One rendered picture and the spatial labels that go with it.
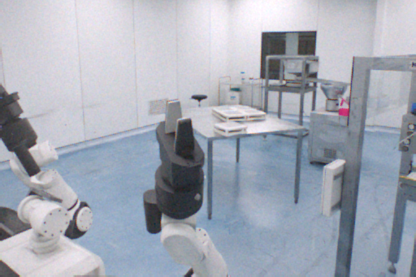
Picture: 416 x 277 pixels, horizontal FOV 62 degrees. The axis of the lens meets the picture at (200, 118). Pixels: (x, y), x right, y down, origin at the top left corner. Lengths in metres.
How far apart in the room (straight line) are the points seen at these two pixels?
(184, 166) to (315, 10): 7.63
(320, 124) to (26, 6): 4.41
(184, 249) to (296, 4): 7.74
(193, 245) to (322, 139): 4.52
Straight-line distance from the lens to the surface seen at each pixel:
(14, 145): 1.11
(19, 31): 5.52
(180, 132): 0.52
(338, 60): 7.87
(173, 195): 0.60
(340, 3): 7.92
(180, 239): 0.67
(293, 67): 6.02
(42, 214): 0.81
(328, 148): 5.13
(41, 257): 0.87
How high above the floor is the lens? 1.69
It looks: 12 degrees down
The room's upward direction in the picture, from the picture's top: straight up
